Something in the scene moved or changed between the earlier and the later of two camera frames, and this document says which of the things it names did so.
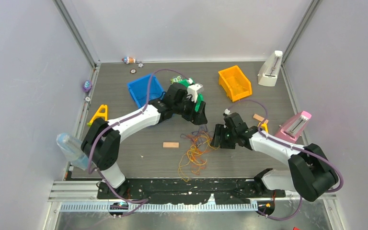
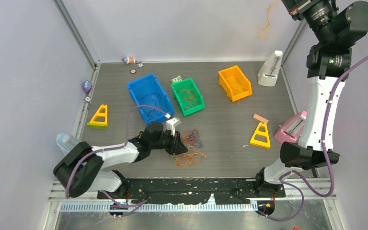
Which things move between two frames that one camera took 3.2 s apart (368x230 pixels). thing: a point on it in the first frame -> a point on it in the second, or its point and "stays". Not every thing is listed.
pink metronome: (293, 130) stays
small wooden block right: (260, 118) stays
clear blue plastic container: (71, 147) stays
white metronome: (269, 69) stays
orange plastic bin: (234, 84) stays
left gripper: (198, 118) -> (176, 146)
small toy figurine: (127, 60) stays
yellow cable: (193, 155) -> (268, 17)
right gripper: (220, 130) -> (295, 7)
